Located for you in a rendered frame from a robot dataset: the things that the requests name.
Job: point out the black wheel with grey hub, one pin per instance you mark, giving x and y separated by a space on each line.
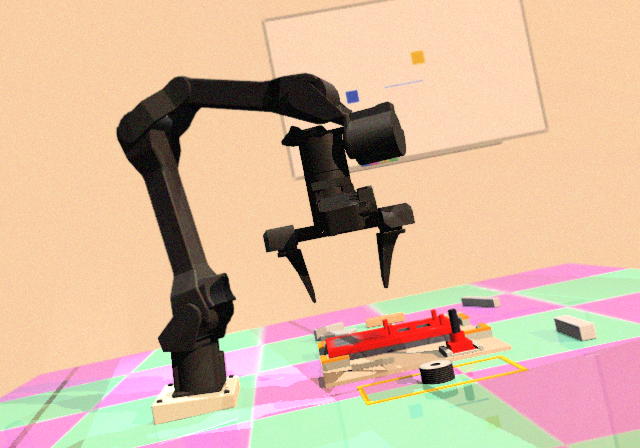
437 372

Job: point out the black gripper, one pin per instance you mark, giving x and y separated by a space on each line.
389 221

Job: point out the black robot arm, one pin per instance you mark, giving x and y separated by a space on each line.
201 300

